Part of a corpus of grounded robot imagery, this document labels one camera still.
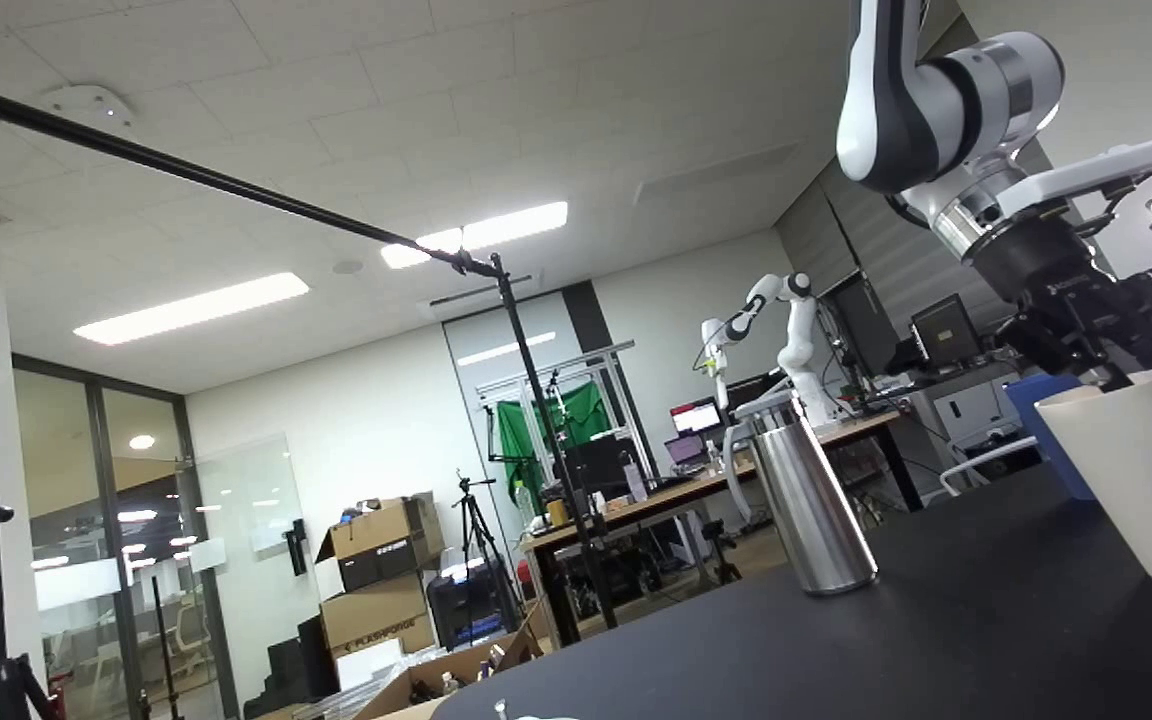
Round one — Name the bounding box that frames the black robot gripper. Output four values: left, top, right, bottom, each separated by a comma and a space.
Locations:
973, 218, 1152, 388

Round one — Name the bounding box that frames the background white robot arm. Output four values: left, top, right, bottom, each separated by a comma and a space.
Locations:
696, 271, 839, 429

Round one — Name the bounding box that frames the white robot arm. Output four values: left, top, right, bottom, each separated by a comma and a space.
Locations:
838, 0, 1152, 392

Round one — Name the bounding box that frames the cardboard boxes stack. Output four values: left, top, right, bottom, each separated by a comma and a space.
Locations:
319, 491, 444, 665

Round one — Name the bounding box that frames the black computer monitor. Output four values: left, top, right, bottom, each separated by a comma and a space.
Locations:
914, 294, 979, 370

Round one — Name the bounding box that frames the stainless steel thermos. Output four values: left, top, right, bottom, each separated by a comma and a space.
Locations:
750, 399, 882, 594

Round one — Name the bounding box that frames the wooden background desk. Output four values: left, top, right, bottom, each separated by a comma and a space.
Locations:
524, 413, 924, 646

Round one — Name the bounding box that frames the black boom pole stand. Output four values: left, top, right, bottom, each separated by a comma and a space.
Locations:
0, 94, 621, 628

